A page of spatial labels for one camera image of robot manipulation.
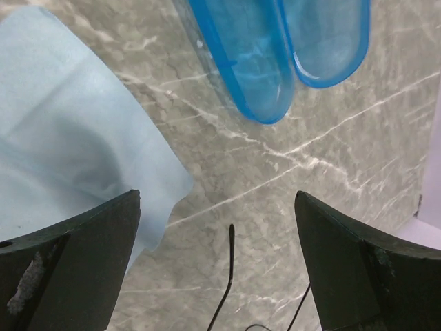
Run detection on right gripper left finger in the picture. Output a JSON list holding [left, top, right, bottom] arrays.
[[1, 190, 141, 330]]

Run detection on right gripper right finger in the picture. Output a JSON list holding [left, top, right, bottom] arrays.
[[294, 191, 440, 330]]

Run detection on blue translucent glasses case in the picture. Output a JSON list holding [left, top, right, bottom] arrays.
[[175, 1, 371, 124]]

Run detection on light blue cleaning cloth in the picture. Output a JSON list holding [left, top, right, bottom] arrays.
[[1, 6, 193, 259]]

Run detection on black thin sunglasses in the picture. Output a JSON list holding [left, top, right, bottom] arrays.
[[207, 224, 311, 331]]

